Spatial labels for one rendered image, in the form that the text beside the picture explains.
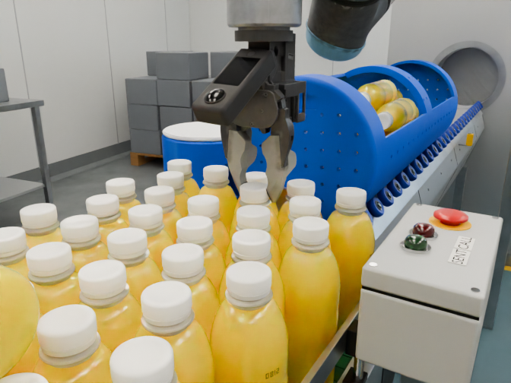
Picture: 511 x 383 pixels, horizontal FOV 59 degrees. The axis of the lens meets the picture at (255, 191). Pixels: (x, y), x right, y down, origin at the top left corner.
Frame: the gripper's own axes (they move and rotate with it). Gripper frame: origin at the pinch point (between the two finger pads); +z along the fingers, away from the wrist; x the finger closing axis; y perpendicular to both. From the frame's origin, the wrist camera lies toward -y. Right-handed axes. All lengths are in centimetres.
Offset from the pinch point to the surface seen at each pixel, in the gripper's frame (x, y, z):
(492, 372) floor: -33, 132, 111
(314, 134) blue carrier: 2.4, 23.8, -3.2
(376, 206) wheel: -5.3, 39.3, 13.7
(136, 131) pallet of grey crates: 326, 293, 72
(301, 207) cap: -7.7, -2.0, 0.1
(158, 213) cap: 5.4, -12.6, -0.1
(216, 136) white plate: 45, 53, 7
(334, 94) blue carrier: -1.0, 23.8, -10.3
